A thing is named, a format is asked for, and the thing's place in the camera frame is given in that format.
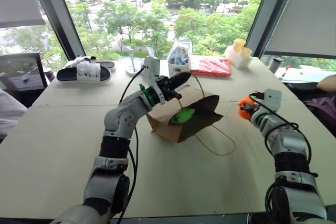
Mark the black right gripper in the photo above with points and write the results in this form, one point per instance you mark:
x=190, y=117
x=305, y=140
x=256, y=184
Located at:
x=255, y=107

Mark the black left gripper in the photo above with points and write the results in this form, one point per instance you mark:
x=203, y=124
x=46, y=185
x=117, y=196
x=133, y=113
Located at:
x=165, y=85

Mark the orange plush toy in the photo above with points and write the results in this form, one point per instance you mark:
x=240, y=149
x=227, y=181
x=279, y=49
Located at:
x=245, y=101

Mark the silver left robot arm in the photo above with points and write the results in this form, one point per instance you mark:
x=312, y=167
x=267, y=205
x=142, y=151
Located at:
x=115, y=121

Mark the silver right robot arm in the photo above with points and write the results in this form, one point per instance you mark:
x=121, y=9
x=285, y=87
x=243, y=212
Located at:
x=291, y=140

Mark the clear plastic bag blue items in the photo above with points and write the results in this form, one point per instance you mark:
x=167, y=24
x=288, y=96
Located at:
x=179, y=58

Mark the green plush toy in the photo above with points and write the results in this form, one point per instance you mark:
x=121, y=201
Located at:
x=182, y=116

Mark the brown paper bag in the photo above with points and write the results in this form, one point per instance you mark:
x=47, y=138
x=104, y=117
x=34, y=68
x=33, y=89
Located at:
x=168, y=127

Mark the red packaged cloth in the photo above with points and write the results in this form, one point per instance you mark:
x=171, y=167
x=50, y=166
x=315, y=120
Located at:
x=211, y=68

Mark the white cup holder tray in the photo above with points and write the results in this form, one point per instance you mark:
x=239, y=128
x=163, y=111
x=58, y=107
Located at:
x=236, y=58

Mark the silver stand with round base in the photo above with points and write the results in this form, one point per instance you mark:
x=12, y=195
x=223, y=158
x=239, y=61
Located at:
x=132, y=62

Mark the silver tumbler black lid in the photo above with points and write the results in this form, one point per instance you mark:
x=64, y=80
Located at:
x=275, y=64

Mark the yellow paper cup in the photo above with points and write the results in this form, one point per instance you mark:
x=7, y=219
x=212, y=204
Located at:
x=245, y=52
x=239, y=44

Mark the white side table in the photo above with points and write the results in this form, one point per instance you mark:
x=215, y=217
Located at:
x=304, y=75

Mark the black white slide sandal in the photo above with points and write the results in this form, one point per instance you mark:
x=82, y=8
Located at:
x=84, y=74
x=106, y=64

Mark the person in purple clothing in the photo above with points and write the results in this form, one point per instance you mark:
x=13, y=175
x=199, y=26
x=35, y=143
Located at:
x=324, y=103

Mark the purple white cup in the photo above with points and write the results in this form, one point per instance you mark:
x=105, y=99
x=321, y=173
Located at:
x=50, y=74

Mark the black framed chair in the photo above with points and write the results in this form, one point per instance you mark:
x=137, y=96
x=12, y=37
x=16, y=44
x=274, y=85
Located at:
x=21, y=72

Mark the person in white clothing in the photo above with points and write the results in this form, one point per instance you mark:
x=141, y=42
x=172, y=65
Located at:
x=10, y=113

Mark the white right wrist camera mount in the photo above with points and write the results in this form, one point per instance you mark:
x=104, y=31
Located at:
x=272, y=99

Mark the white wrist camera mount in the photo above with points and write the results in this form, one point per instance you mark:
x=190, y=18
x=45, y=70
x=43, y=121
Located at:
x=151, y=68
x=272, y=99

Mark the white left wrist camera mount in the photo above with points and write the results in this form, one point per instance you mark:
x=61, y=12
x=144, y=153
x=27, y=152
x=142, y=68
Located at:
x=151, y=68

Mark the dark window frame post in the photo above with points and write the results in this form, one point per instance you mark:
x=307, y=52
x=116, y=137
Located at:
x=265, y=16
x=57, y=16

